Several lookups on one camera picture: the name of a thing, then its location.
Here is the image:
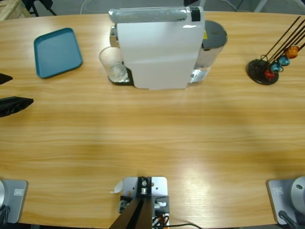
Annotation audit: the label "grey translucent machine lever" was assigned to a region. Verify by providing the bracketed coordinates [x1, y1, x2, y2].
[108, 6, 188, 24]

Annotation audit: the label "clear glass cup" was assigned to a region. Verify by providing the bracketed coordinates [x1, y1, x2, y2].
[99, 46, 128, 84]

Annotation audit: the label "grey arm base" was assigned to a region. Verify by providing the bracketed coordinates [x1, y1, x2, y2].
[266, 176, 305, 225]
[0, 179, 29, 224]

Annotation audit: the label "white capsule coffee machine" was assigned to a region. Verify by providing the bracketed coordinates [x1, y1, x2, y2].
[108, 6, 206, 91]

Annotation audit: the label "black coffee machine drip tray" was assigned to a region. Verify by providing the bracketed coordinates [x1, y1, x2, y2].
[107, 68, 134, 86]

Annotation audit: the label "orange coffee capsule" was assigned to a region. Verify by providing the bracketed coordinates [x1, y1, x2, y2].
[285, 46, 300, 60]

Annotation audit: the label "teal plastic tray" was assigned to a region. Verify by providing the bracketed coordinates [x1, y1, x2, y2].
[33, 27, 84, 79]

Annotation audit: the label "black chair legs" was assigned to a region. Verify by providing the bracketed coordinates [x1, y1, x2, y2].
[22, 0, 58, 17]

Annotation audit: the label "black capsule holder stand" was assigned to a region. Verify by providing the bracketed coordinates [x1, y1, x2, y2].
[246, 15, 305, 86]

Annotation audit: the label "white tape tag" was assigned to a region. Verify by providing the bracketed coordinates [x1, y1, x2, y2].
[109, 180, 123, 194]

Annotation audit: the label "white floor cable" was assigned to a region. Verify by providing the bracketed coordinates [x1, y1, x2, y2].
[80, 0, 112, 14]

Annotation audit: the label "black base cable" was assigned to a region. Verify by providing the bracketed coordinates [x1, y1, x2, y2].
[0, 205, 11, 225]
[278, 209, 298, 229]

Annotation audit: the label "dark camera post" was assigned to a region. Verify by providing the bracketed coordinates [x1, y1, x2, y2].
[111, 176, 153, 229]

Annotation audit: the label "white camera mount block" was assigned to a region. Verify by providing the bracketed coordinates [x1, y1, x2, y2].
[119, 176, 171, 229]

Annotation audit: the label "orange cable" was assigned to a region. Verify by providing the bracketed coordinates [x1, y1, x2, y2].
[152, 214, 167, 226]

